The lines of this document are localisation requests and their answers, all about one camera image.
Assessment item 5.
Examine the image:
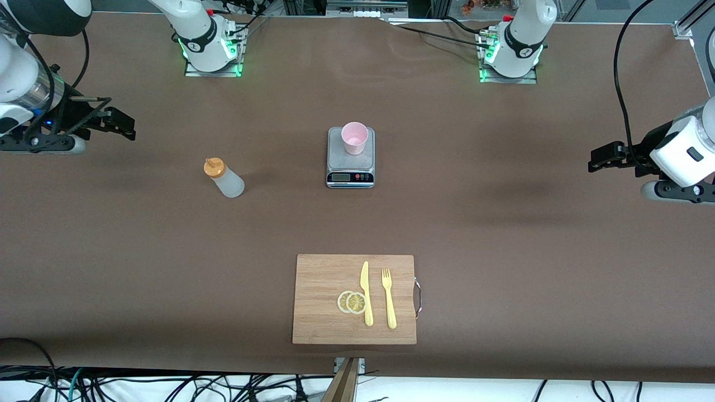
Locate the clear sauce bottle orange cap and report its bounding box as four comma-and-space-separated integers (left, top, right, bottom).
203, 157, 245, 198

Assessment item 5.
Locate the pink plastic cup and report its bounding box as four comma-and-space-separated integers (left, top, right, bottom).
341, 122, 369, 156

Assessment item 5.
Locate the brown table cover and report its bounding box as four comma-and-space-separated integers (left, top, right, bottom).
0, 11, 715, 384

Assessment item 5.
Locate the silver digital kitchen scale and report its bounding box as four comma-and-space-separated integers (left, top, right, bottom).
326, 127, 375, 189

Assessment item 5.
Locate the yellow plastic fork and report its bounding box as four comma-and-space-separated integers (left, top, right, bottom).
382, 269, 397, 329

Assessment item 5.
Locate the wooden cutting board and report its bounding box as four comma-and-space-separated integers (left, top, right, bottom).
292, 254, 417, 345

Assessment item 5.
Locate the yellow plastic knife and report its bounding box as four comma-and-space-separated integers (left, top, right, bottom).
360, 261, 374, 327

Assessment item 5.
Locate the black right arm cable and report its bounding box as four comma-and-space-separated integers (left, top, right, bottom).
20, 28, 91, 140

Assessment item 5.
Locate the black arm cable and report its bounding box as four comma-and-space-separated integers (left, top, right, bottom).
613, 0, 651, 149
20, 28, 91, 140

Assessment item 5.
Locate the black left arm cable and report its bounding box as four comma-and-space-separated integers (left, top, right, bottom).
613, 0, 651, 149

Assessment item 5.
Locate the aluminium frame corner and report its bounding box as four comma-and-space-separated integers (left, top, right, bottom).
673, 0, 715, 39

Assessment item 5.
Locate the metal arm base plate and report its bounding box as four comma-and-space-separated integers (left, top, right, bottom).
184, 25, 244, 78
479, 28, 538, 84

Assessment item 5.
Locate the black base cable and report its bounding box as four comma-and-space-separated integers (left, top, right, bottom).
237, 14, 271, 40

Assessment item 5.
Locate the short black table cable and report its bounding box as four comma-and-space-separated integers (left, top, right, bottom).
443, 15, 489, 35

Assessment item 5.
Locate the long black table cable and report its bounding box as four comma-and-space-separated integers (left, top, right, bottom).
383, 18, 498, 50

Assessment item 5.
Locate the black looped floor cable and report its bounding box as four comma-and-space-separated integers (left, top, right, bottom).
0, 337, 59, 402

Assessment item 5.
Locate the teal floor cable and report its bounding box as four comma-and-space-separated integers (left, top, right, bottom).
53, 367, 85, 402

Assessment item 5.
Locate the wooden post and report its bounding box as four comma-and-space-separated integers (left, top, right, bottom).
321, 357, 361, 402

